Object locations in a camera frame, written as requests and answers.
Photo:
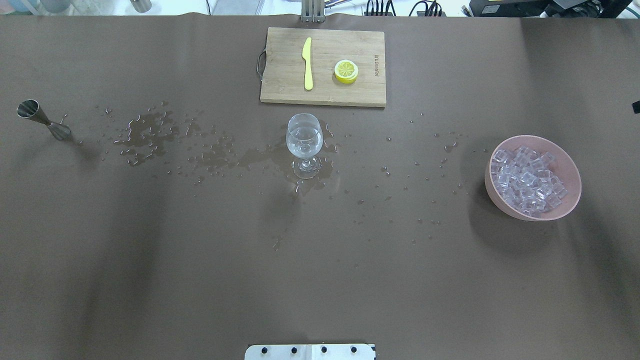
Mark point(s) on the aluminium frame post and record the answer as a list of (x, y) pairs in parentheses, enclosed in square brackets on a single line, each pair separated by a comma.
[(313, 11)]

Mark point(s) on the bamboo cutting board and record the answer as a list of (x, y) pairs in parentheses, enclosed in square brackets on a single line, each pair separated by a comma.
[(283, 75)]

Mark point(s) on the steel double jigger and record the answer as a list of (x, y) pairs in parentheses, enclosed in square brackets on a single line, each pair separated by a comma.
[(30, 109)]

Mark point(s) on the clear ice cubes pile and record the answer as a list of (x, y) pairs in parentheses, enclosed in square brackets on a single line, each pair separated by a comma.
[(524, 180)]

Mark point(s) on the clear wine glass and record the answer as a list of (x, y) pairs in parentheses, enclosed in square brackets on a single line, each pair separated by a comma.
[(304, 140)]

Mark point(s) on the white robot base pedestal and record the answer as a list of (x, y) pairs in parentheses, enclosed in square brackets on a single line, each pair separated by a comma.
[(317, 351)]

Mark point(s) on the pink bowl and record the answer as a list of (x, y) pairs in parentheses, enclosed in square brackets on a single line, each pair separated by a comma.
[(564, 167)]

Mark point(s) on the yellow lemon slice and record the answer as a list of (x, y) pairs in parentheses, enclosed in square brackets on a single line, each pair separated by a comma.
[(346, 71)]

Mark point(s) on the yellow plastic knife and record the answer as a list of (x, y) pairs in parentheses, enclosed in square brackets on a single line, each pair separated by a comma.
[(306, 55)]

